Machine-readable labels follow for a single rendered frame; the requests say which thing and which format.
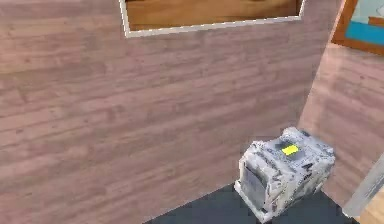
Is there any white grey box appliance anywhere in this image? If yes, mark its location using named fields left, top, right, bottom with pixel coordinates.
left=233, top=126, right=336, bottom=224

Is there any brown framed blue picture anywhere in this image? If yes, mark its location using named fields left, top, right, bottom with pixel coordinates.
left=331, top=0, right=384, bottom=56

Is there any grey door frame post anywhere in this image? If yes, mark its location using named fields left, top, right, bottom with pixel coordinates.
left=342, top=153, right=384, bottom=219

